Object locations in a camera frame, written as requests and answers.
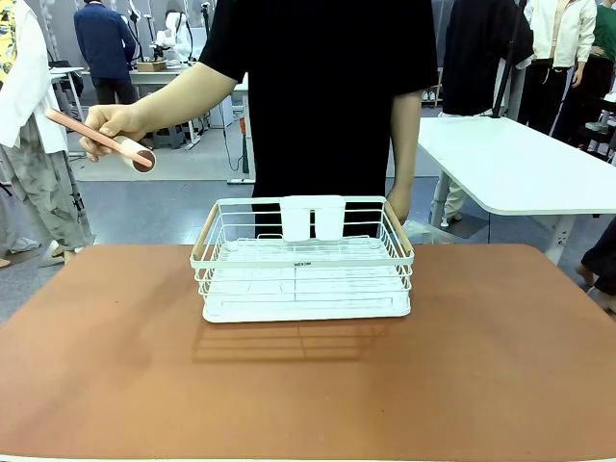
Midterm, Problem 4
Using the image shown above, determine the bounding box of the person's left hand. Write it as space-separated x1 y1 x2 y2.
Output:
386 185 411 225

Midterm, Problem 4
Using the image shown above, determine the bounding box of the person's right hand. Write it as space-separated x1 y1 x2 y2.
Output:
79 104 149 163

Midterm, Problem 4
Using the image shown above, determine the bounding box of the person's right forearm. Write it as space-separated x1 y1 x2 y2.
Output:
132 61 240 141

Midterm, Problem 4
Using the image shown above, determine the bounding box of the person's left forearm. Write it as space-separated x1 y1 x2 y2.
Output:
385 90 423 199

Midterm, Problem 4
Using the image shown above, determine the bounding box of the clear plastic bag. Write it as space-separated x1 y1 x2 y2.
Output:
401 218 456 246

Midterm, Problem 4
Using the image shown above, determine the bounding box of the white background workbench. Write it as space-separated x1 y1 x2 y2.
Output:
80 65 257 187

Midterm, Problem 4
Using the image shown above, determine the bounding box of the grey step stool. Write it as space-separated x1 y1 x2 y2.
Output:
152 120 194 151

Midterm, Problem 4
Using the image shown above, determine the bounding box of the small white desk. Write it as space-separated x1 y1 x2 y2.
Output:
47 65 87 125

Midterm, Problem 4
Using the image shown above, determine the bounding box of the bystander in navy jacket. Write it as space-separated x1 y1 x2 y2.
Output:
73 0 139 106

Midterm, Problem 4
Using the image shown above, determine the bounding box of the bystander in white jacket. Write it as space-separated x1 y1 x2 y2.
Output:
0 0 95 269

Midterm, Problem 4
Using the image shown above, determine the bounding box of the white plastic cutlery holder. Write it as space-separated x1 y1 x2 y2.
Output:
279 194 347 243

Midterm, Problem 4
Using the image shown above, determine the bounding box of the shoe rack with shoes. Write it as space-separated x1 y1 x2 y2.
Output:
420 84 445 110

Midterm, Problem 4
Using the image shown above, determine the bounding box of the white side table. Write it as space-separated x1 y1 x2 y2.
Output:
417 115 616 267

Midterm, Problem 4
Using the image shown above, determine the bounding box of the person's black t-shirt torso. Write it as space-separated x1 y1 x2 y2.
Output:
198 0 440 240

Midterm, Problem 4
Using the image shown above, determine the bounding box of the bystander in black shirt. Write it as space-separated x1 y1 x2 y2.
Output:
430 0 536 228

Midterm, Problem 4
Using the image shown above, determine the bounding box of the black stand pole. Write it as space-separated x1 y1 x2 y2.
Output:
489 0 526 121

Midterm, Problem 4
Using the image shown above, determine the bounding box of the seated bystander's dark leg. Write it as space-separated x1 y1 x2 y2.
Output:
575 229 616 315

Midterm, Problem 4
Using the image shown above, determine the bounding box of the bystander in cream jacket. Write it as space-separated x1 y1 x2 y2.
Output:
517 0 599 137

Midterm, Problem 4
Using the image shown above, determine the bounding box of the bystander in green shirt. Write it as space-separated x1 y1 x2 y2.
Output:
552 3 616 148

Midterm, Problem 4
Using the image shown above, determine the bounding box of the white wire dish basket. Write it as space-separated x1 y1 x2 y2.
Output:
189 194 416 324

